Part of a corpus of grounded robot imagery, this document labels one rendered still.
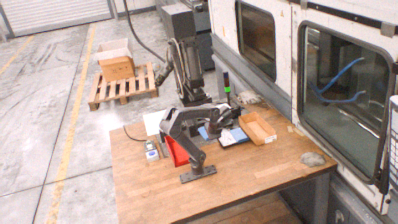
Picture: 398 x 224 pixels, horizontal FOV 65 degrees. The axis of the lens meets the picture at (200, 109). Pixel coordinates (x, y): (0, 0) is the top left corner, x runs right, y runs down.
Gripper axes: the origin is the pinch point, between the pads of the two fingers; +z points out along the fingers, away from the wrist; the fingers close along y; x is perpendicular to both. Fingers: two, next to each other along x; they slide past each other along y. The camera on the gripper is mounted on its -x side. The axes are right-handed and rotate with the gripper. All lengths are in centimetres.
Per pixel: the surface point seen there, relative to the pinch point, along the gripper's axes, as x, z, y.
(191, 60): -0.4, -23.5, 38.7
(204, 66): -104, 233, 231
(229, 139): -12.3, 8.9, -0.3
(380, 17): -52, -84, -12
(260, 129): -34.1, 10.1, 0.0
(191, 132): 5.9, 16.3, 14.4
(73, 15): 104, 541, 787
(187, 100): 4.5, 0.8, 28.6
